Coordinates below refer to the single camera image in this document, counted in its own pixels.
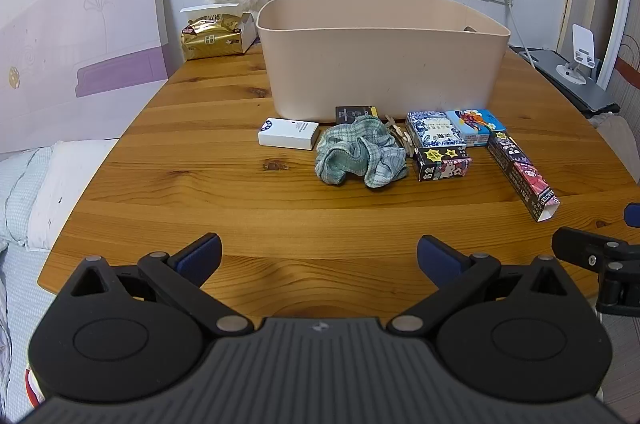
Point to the gold tissue pack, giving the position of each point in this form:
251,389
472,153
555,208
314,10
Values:
212,39

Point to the white cardboard box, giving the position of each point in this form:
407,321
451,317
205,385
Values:
287,134

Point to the grey laptop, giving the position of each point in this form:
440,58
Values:
585,94

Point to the green checked cloth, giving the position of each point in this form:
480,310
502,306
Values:
360,154

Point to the long purple cartoon box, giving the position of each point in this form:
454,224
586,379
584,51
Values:
522,176

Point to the black cardboard box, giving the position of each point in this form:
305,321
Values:
352,113

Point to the bundle of wooden clothespins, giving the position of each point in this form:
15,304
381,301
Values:
402,136

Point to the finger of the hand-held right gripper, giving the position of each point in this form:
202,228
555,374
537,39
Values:
633,215
575,246

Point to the grey brown cushion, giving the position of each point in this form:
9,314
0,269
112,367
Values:
620,144

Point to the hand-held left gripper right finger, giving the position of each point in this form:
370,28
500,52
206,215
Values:
437,256

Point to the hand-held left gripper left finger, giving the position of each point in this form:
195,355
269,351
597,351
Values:
202,254

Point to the light blue cartoon box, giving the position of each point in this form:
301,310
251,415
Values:
477,126

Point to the white phone stand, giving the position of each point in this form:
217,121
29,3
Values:
582,44

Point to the blue and white patterned box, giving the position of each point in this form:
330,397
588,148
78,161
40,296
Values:
432,129

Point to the light checked quilt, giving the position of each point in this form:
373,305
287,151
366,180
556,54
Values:
20,199

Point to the beige plastic storage bin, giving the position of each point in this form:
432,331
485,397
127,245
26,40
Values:
375,64

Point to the small black cartoon box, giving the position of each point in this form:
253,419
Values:
442,164

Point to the white pillow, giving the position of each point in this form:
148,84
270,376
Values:
70,189

